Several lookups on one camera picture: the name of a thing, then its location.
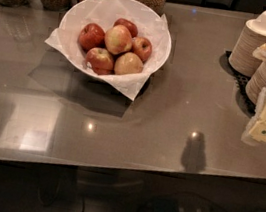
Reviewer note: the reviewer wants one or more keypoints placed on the stack paper bowls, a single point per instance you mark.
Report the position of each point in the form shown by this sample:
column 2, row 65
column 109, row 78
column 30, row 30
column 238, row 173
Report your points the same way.
column 257, row 83
column 253, row 35

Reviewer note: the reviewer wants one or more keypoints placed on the back stack paper bowls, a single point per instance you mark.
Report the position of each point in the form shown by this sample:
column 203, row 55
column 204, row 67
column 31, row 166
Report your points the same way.
column 253, row 35

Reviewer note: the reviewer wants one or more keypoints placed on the white bowl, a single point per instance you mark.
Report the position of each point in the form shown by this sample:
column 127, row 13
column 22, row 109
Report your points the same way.
column 87, row 12

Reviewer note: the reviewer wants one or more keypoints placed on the black rubber mat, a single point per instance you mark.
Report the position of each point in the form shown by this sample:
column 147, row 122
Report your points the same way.
column 241, row 82

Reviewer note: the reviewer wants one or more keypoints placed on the yellow-red apple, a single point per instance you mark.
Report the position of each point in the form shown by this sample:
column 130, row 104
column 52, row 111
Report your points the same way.
column 118, row 40

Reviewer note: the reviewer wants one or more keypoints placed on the red apple right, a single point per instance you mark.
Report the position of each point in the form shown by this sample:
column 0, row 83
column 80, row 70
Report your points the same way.
column 142, row 47

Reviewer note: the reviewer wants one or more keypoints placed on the front stack paper bowls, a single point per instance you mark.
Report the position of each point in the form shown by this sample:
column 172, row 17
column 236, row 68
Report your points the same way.
column 257, row 83

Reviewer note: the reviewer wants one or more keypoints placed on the red apple back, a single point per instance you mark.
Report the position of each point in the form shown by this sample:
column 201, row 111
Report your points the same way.
column 129, row 25

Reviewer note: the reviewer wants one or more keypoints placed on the yellow apple front right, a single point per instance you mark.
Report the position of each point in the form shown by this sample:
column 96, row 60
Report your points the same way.
column 128, row 63

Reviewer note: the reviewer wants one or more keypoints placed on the red apple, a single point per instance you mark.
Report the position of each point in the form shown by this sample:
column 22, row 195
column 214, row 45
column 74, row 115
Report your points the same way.
column 129, row 25
column 142, row 47
column 100, row 61
column 91, row 36

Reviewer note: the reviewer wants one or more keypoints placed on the red apple front left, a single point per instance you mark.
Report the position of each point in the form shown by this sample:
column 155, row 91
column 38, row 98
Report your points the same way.
column 100, row 61

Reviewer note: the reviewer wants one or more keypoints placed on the red apple far left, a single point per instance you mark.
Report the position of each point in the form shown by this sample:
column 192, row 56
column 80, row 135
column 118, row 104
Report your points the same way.
column 91, row 36

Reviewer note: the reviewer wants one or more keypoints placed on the white paper liner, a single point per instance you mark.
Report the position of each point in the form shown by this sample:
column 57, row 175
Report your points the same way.
column 102, row 8

